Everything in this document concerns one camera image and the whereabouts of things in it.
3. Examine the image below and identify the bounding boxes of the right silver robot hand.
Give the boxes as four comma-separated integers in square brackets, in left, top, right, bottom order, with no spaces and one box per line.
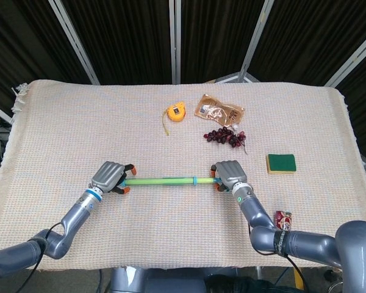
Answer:
[210,160,249,194]

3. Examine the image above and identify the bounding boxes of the black strap on arm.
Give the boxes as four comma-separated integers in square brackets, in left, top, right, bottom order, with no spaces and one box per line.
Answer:
[273,229,290,256]
[32,236,49,252]

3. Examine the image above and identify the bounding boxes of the bunch of dark red grapes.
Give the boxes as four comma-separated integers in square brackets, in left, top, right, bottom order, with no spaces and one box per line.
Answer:
[203,127,249,155]

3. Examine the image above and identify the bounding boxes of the brown snack packet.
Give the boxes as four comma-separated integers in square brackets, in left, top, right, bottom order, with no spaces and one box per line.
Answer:
[194,93,246,128]

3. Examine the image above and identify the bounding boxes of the beige woven tablecloth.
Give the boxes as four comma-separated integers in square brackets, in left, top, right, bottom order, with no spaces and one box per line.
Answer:
[0,79,366,273]

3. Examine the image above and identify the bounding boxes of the red drink can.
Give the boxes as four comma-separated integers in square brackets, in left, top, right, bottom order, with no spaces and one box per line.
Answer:
[273,209,294,232]

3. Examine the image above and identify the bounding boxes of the black strap on left arm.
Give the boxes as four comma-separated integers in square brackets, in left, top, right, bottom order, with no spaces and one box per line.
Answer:
[32,236,49,252]

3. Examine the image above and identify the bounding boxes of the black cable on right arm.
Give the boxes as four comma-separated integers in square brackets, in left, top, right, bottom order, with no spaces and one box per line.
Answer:
[247,224,304,293]

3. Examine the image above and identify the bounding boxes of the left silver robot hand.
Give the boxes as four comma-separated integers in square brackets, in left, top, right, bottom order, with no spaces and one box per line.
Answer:
[90,161,138,196]

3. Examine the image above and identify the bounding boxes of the green and blue air pump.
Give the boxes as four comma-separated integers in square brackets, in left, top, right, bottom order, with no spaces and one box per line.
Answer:
[117,174,198,188]

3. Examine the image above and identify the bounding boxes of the green and yellow sponge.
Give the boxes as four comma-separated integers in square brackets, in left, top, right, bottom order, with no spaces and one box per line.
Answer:
[265,153,298,175]

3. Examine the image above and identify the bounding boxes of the black strap on right arm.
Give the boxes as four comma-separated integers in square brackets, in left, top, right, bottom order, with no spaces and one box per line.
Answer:
[273,229,290,256]

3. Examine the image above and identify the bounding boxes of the grey robot torso base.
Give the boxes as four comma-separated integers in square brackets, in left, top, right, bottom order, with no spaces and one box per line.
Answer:
[109,266,209,293]

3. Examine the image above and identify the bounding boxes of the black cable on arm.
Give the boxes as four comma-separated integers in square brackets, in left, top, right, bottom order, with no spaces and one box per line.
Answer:
[247,224,304,293]
[16,222,64,293]

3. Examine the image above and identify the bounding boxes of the black folding screen panel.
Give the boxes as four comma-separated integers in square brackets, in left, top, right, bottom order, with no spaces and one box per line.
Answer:
[325,27,366,164]
[0,0,94,118]
[246,0,366,88]
[175,0,275,84]
[52,0,176,85]

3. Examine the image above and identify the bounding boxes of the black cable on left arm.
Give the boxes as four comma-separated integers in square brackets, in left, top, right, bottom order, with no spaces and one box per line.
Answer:
[16,222,64,293]

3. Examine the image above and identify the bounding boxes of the yellow tape measure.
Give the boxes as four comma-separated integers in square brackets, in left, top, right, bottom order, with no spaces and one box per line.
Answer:
[162,103,187,137]

